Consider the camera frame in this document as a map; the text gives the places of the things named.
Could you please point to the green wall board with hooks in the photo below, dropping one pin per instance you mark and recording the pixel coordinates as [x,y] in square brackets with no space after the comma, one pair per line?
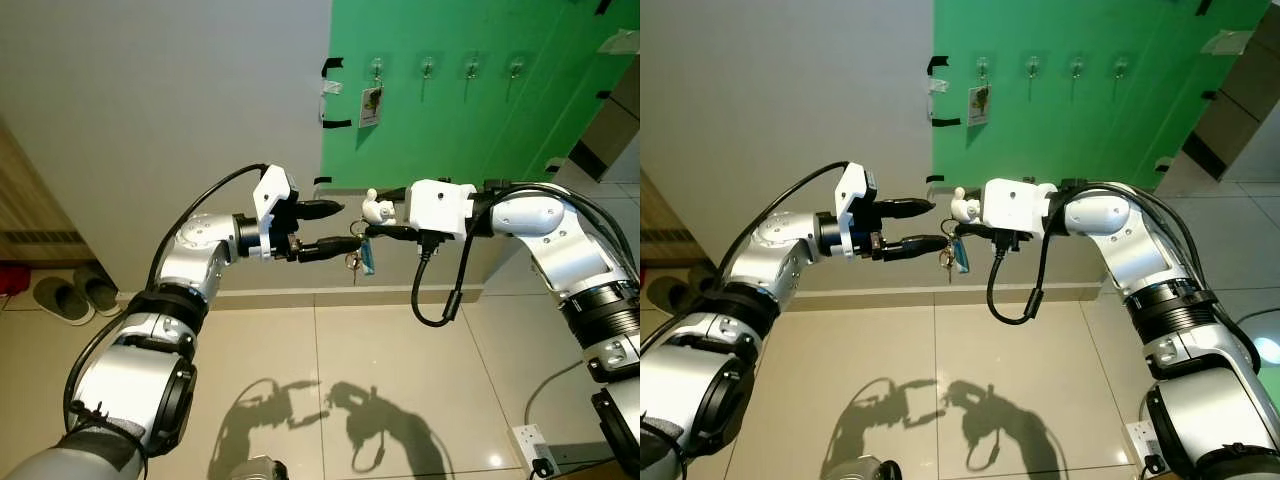
[1080,130]
[470,130]

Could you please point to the dark wooden cabinet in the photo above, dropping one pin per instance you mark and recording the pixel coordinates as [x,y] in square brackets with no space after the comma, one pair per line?
[1235,110]

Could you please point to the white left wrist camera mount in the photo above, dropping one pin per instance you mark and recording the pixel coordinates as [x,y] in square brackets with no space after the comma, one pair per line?
[268,200]
[850,200]

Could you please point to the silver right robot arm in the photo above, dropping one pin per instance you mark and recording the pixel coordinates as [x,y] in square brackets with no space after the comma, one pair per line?
[560,250]
[1140,260]

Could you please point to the clear adhesive wall hook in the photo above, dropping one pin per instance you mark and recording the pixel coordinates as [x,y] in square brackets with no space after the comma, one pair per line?
[516,68]
[1077,66]
[377,68]
[983,66]
[1121,66]
[471,68]
[1033,66]
[427,68]

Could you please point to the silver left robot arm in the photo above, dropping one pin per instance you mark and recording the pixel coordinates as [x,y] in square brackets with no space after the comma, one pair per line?
[730,385]
[140,385]

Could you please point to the wooden slatted panel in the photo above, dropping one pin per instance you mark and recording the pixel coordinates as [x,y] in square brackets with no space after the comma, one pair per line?
[20,200]
[650,225]

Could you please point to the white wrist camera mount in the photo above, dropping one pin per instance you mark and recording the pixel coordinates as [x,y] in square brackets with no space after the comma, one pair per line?
[850,200]
[268,200]
[440,208]
[1015,206]

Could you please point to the bunch of keys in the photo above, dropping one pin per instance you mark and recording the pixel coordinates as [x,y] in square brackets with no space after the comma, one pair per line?
[367,257]
[960,256]

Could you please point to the red object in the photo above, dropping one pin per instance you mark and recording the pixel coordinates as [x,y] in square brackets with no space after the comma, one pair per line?
[12,278]

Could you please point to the grey robot leg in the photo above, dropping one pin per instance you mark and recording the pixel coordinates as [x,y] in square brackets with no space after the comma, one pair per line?
[258,470]
[872,470]

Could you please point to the grey slipper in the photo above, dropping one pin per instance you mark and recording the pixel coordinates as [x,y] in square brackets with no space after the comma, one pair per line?
[672,296]
[100,288]
[60,300]

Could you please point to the hanging white key tag card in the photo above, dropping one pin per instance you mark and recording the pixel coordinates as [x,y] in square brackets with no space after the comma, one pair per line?
[371,106]
[979,105]

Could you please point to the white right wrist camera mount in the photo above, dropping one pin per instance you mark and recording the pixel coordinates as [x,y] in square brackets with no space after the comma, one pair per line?
[1015,206]
[440,208]

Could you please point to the white power strip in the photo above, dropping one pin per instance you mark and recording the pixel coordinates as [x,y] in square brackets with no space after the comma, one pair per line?
[530,442]
[1142,440]

